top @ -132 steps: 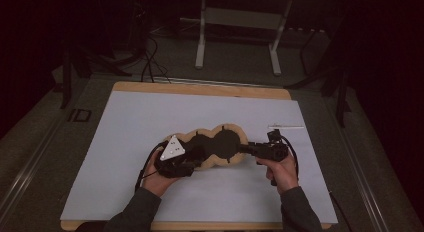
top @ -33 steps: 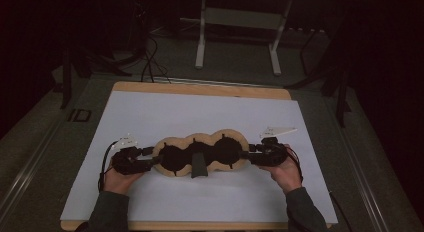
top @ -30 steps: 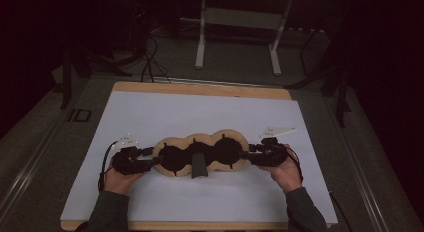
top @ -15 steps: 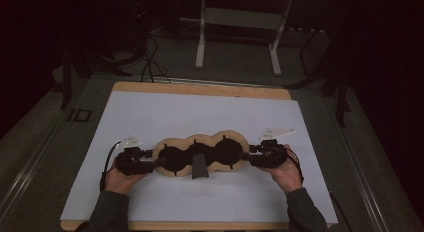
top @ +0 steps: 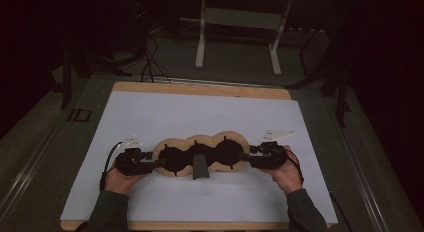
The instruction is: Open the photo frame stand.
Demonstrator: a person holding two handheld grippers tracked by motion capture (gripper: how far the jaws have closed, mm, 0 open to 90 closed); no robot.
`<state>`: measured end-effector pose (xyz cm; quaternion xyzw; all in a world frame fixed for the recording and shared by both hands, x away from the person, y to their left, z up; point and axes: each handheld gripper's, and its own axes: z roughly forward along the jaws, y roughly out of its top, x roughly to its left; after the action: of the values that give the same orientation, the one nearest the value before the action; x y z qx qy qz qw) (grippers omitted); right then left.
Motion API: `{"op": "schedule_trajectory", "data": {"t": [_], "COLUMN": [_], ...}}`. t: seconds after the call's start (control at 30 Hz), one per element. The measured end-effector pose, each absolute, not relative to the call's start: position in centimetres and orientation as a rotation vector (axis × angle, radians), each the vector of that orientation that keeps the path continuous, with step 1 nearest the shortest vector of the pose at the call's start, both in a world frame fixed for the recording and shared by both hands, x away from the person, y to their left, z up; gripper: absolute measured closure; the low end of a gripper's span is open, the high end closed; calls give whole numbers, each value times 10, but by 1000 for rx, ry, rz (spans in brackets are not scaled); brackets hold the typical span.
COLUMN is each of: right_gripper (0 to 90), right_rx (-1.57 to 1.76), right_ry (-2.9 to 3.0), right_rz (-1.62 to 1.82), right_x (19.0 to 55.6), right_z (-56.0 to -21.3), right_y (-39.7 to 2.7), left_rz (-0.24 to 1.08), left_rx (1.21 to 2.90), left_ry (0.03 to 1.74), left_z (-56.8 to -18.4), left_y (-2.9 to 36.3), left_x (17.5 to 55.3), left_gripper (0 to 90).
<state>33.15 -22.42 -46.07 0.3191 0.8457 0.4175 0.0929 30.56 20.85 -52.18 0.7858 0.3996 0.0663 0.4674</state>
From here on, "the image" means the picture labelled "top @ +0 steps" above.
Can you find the white metal stand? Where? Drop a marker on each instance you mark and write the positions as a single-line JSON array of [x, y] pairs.
[[240, 18]]

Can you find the white table mat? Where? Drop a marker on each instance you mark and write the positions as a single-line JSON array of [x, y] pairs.
[[186, 112]]

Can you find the black stand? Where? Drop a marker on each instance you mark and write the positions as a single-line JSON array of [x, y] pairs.
[[341, 95]]

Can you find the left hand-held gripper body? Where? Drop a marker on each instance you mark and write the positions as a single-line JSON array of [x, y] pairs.
[[131, 163]]

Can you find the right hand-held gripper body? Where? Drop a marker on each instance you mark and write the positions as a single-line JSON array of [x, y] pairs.
[[271, 157]]

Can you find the wooden three-hole tray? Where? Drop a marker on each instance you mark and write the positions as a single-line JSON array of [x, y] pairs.
[[186, 145]]

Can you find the person's left hand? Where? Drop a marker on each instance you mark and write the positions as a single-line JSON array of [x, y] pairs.
[[120, 182]]

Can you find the person's right hand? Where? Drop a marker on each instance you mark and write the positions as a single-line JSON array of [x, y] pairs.
[[286, 177]]

